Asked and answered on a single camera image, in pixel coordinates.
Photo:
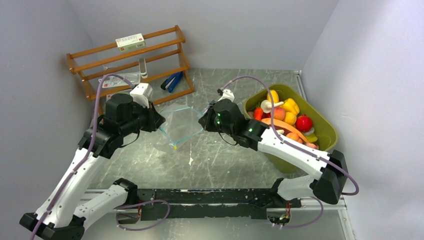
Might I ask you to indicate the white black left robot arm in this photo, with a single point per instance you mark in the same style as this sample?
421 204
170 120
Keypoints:
60 217

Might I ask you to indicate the red toy pomegranate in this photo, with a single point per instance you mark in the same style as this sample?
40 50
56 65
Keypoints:
304 123

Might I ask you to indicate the white green box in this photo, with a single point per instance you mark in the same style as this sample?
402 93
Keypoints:
130 43

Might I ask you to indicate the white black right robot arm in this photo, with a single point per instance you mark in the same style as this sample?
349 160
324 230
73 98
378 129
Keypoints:
327 173

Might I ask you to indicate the blue stapler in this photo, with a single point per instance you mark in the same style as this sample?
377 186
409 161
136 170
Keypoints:
171 82

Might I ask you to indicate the toy peach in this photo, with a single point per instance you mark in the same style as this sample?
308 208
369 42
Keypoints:
279 113

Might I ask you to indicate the white upright device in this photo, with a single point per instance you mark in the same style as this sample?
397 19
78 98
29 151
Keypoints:
143 68

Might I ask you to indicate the clear zip top bag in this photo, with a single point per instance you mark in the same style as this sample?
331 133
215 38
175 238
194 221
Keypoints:
181 124

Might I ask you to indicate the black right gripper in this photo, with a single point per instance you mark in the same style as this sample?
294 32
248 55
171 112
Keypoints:
206 120

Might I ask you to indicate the yellow toy mango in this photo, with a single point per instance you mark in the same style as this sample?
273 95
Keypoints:
272 96

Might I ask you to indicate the flat white package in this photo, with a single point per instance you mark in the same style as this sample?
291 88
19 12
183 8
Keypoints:
113 81

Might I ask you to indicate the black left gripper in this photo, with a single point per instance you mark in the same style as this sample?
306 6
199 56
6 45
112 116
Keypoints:
154 119

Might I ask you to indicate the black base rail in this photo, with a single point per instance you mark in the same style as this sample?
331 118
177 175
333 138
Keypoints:
211 203

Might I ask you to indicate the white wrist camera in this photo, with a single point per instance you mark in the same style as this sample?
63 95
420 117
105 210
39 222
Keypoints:
141 94
225 94

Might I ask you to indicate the red toy carrot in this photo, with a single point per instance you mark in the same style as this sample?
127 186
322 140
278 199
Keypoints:
258 113

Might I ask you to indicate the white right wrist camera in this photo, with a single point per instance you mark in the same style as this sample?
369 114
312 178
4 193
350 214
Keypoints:
225 94

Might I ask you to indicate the yellow toy bell pepper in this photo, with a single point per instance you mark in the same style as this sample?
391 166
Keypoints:
289 105

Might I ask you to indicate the orange toy papaya slice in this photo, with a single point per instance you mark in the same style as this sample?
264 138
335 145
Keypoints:
286 127

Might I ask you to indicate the wooden three-tier rack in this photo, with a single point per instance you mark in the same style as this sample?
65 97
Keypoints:
151 53

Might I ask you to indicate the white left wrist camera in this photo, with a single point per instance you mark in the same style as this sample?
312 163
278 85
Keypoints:
141 94

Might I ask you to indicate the yellow toy lemon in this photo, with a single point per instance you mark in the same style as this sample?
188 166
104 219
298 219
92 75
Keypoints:
290 118

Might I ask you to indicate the olive green plastic bin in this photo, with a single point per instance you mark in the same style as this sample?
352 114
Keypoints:
326 134

